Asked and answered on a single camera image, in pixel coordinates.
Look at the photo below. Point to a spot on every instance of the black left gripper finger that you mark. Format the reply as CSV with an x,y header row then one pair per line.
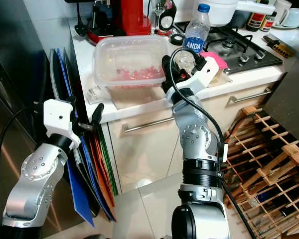
x,y
97,113

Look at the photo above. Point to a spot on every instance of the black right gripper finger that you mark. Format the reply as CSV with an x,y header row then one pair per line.
x,y
169,72

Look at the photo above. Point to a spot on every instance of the clear plastic food container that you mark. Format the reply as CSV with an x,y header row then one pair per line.
x,y
129,59

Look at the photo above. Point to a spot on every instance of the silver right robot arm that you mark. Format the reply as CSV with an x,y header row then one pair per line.
x,y
199,139

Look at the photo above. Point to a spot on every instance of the white paper receipt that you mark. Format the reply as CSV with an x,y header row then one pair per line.
x,y
95,94

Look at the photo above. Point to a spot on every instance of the black round lid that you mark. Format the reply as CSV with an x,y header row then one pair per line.
x,y
177,40

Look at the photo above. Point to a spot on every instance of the pink-lidded small container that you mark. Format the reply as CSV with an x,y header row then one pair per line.
x,y
215,59

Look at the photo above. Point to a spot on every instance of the green cutting board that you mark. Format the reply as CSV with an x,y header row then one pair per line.
x,y
112,169

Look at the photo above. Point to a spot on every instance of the beige kitchen base cabinet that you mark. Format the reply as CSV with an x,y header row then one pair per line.
x,y
144,154

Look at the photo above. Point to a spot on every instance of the clear wine glass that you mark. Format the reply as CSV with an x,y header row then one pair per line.
x,y
158,7

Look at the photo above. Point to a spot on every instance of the blue cutting board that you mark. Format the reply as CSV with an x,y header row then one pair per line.
x,y
79,194

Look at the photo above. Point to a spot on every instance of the steel gas hob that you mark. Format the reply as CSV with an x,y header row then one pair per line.
x,y
244,50

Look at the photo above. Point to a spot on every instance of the red coffee machine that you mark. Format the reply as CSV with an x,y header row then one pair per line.
x,y
127,15

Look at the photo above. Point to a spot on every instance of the white pot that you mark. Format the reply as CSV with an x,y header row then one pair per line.
x,y
224,10

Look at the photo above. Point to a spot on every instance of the dark sauce bottle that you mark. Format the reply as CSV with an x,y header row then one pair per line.
x,y
256,21

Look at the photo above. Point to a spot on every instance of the yellow black lighter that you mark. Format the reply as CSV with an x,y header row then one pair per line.
x,y
279,47

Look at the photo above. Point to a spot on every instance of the small sauce bottle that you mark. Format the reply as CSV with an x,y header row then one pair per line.
x,y
269,22

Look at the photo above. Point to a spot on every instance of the white mug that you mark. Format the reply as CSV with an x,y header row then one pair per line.
x,y
281,11

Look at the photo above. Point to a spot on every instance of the wooden slatted rack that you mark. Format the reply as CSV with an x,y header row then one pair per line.
x,y
269,169

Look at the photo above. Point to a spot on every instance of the light blue cup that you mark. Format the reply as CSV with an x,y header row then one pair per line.
x,y
298,17

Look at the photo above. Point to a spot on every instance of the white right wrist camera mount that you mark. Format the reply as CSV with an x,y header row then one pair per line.
x,y
202,74

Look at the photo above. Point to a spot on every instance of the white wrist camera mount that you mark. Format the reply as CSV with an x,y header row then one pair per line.
x,y
202,74
60,119

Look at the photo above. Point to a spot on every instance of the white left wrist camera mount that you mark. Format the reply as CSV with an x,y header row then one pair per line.
x,y
60,119

